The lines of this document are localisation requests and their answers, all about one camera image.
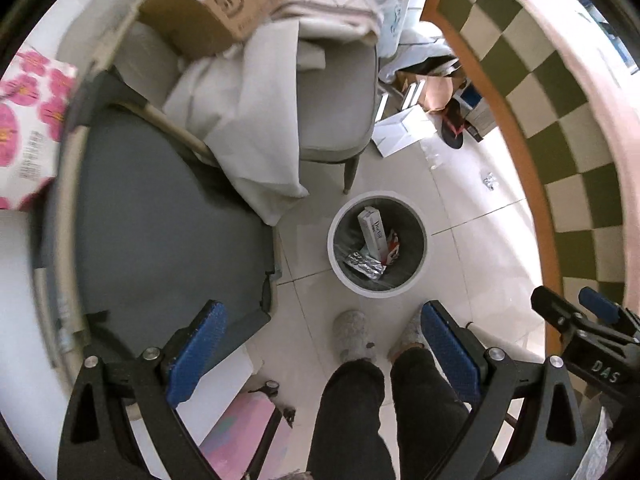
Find red white snack wrapper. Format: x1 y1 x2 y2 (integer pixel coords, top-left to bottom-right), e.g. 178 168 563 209
384 230 400 266

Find pink flower tissue pack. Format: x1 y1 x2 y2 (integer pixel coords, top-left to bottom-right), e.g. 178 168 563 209
0 46 77 210

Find pink stool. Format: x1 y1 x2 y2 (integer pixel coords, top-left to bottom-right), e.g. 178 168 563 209
200 380 296 480

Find white blue medicine box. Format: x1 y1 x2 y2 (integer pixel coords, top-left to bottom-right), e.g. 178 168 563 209
358 206 387 263

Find grey slipper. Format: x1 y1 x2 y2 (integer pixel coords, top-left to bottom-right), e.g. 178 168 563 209
387 308 430 363
332 310 376 364

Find right grey slipper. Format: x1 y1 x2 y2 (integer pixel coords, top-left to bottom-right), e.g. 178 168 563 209
387 308 430 363

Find grey padded chair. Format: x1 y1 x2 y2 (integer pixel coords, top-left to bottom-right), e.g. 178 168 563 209
34 69 284 406

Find white round trash bin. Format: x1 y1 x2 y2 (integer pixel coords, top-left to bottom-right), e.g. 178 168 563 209
326 192 431 299

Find left grey slipper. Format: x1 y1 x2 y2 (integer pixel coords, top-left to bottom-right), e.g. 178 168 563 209
332 310 376 364

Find silver foil wrapper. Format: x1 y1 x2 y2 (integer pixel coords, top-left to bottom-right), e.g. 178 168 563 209
344 252 386 281

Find white cloth on chair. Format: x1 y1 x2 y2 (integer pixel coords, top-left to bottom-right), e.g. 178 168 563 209
164 0 383 226

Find person's black trouser legs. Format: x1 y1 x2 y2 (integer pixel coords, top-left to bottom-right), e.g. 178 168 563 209
306 347 469 479

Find brown cardboard box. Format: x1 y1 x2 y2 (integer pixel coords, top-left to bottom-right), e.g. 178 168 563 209
139 0 285 60

